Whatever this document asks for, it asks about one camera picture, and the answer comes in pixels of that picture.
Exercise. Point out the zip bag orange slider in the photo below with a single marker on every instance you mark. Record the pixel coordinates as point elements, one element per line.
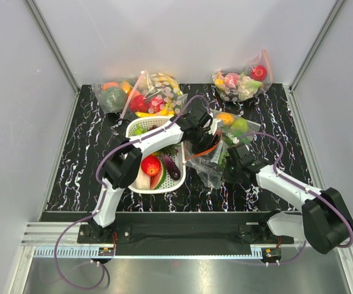
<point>209,164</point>

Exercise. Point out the polka dot bag bananas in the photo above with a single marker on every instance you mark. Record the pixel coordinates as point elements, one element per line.
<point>153,94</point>

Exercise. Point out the zip bag lower right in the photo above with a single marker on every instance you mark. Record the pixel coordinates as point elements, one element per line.
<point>235,129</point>

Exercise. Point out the fake watermelon slice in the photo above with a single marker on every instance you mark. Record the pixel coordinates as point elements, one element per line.
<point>157,180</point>

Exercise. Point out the fake red apple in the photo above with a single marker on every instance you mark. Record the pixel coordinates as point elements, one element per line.
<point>150,165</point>

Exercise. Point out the fake celery stalk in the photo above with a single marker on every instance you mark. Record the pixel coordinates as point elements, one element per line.
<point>142,180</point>

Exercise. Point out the polka dot bag back right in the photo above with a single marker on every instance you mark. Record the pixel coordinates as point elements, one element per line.
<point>247,82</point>

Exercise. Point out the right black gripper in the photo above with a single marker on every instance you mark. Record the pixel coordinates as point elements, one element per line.
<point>226,175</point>

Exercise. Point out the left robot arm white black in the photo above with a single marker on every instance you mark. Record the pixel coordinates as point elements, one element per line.
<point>120,167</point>

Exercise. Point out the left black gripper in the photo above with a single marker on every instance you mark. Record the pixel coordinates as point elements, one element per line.
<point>212,140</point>

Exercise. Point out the zip bag with broccoli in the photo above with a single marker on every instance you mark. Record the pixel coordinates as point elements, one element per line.
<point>112,95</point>

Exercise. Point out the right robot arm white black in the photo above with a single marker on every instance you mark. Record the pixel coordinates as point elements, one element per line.
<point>323,219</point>

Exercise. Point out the fake purple eggplant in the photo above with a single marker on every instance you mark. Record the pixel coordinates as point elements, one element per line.
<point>171,167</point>

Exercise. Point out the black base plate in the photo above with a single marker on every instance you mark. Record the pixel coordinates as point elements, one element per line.
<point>180,235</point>

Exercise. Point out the fake pineapple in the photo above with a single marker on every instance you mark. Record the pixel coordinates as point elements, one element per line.
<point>154,140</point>

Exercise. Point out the white plastic basket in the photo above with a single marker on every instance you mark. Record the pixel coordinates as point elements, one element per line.
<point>169,184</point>

